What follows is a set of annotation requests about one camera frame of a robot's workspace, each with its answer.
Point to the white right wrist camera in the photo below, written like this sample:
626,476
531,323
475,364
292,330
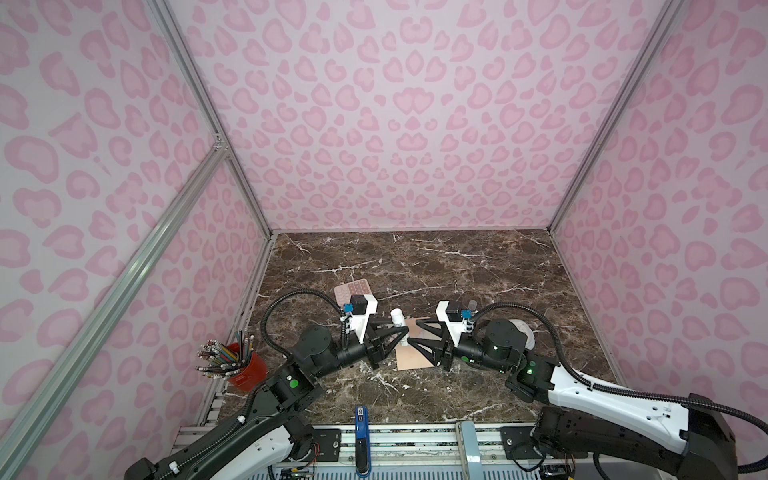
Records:
457,319

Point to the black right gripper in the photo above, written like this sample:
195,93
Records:
443,351

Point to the red pencil holder cup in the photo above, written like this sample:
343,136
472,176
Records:
252,374

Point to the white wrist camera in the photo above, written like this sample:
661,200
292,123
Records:
356,314
457,319

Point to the white round clock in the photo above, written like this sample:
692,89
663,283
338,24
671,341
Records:
526,330

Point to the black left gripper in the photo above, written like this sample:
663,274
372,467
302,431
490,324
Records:
373,345

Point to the pink desk calculator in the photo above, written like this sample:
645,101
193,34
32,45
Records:
344,292

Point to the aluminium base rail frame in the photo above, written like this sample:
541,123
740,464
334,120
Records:
462,450

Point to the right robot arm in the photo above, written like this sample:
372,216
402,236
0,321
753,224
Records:
685,437

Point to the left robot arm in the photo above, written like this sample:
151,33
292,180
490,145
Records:
271,427

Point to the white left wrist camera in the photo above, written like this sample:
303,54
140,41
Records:
356,314

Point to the blue black tool on rail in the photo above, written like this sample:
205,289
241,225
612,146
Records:
362,443

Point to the white glue stick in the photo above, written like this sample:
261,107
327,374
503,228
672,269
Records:
399,320

